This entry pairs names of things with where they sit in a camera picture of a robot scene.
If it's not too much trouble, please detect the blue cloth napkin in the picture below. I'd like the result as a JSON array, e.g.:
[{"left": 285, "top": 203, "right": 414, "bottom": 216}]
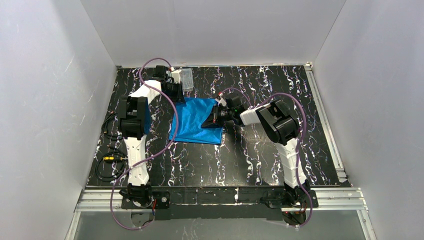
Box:
[{"left": 169, "top": 97, "right": 223, "bottom": 145}]

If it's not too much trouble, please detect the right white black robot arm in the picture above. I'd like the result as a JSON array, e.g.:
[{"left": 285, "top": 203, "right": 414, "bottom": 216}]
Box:
[{"left": 201, "top": 94, "right": 307, "bottom": 189}]

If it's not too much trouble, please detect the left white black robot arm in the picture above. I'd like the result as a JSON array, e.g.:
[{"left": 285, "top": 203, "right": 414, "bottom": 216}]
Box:
[{"left": 116, "top": 65, "right": 186, "bottom": 187}]

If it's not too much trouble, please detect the clear plastic compartment box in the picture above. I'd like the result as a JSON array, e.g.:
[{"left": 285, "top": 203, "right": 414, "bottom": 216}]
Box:
[{"left": 180, "top": 68, "right": 194, "bottom": 92}]

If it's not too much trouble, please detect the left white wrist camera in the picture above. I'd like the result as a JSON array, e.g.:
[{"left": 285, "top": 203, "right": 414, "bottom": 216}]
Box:
[{"left": 171, "top": 69, "right": 182, "bottom": 84}]

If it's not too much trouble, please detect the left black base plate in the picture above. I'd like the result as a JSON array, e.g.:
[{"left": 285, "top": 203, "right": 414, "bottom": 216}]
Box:
[{"left": 119, "top": 189, "right": 171, "bottom": 210}]

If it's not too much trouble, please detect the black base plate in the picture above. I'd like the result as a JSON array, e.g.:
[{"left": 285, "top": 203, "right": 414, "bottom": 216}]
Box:
[
  {"left": 260, "top": 188, "right": 319, "bottom": 210},
  {"left": 119, "top": 189, "right": 171, "bottom": 210}
]

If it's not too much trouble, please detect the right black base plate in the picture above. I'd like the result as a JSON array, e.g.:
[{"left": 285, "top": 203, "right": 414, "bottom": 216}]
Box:
[{"left": 260, "top": 188, "right": 319, "bottom": 210}]

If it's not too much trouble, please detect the right aluminium rail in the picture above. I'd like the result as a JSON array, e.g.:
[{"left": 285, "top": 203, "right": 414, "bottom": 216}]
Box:
[{"left": 304, "top": 61, "right": 348, "bottom": 183}]

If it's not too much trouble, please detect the aluminium rail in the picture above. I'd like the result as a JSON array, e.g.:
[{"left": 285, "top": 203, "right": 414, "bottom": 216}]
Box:
[
  {"left": 304, "top": 61, "right": 348, "bottom": 183},
  {"left": 76, "top": 186, "right": 368, "bottom": 212}
]

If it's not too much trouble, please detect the front aluminium rail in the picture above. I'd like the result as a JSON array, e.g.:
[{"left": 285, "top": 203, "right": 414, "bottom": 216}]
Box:
[{"left": 76, "top": 186, "right": 368, "bottom": 212}]

